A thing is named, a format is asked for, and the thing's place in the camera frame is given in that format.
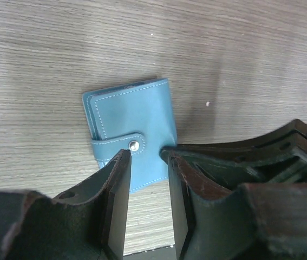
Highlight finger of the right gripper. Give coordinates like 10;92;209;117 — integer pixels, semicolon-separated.
166;119;307;187

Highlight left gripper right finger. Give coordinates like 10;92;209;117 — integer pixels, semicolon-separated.
161;149;307;259

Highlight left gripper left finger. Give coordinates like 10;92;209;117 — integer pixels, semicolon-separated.
0;149;132;259

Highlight blue leather card holder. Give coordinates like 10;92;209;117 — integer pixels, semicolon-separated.
82;78;178;193

